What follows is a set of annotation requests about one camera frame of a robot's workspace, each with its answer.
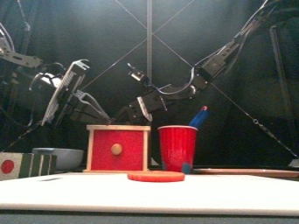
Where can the wooden drawer box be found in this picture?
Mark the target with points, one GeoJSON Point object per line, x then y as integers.
{"type": "Point", "coordinates": [116, 127]}

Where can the grey metal frame pole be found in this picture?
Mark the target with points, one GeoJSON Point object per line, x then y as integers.
{"type": "Point", "coordinates": [150, 29]}

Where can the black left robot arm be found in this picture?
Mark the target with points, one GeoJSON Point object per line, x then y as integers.
{"type": "Point", "coordinates": [19, 59]}

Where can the brown tray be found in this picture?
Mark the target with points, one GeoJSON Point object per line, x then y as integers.
{"type": "Point", "coordinates": [249, 172]}

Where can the red-fronted wooden drawer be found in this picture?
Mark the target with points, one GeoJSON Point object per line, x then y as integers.
{"type": "Point", "coordinates": [104, 157]}

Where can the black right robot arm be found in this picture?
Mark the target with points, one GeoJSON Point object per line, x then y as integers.
{"type": "Point", "coordinates": [222, 59]}

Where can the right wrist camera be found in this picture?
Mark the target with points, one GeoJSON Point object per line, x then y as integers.
{"type": "Point", "coordinates": [136, 75]}

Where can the red plastic cup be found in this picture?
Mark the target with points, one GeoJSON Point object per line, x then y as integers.
{"type": "Point", "coordinates": [177, 148]}

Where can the light blue bowl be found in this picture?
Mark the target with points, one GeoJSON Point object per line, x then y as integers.
{"type": "Point", "coordinates": [66, 159]}

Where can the grey metal side frame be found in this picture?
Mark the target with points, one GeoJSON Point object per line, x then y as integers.
{"type": "Point", "coordinates": [277, 58]}

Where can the white cutting board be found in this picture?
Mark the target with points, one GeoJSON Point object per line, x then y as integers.
{"type": "Point", "coordinates": [116, 195]}

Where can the striped box with red dot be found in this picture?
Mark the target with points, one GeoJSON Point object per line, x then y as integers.
{"type": "Point", "coordinates": [23, 166]}

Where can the blue marker red cap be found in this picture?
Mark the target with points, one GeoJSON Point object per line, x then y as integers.
{"type": "Point", "coordinates": [199, 118]}

